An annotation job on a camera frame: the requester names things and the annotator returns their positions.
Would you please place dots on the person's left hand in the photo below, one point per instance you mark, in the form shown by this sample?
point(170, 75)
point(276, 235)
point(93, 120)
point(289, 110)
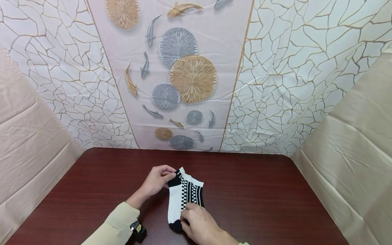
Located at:
point(156, 180)

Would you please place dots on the person's right hand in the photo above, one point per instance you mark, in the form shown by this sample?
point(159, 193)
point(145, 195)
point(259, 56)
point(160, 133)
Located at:
point(200, 226)

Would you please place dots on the person's right index finger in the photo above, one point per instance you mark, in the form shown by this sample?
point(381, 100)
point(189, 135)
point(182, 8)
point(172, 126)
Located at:
point(187, 211)

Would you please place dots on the person's left thumb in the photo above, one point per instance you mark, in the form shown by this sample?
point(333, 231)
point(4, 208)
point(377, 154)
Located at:
point(170, 177)

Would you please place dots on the person's right thumb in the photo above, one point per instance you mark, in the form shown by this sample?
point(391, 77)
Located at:
point(185, 226)

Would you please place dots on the person's left index finger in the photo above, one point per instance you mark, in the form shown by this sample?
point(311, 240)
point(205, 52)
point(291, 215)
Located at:
point(167, 168)

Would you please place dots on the white sock with black toe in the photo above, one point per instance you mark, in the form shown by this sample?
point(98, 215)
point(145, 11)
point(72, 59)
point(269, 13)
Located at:
point(174, 204)

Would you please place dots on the black striped checkered sock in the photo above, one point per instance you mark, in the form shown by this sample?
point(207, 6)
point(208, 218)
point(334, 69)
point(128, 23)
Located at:
point(193, 192)

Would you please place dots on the person's left forearm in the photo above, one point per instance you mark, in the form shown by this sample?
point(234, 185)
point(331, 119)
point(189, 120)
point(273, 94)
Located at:
point(114, 224)

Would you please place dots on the person's right forearm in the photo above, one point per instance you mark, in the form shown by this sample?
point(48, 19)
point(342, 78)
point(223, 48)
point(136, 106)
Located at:
point(225, 240)

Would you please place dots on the black wrist band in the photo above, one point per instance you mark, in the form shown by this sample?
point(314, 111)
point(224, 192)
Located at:
point(138, 230)

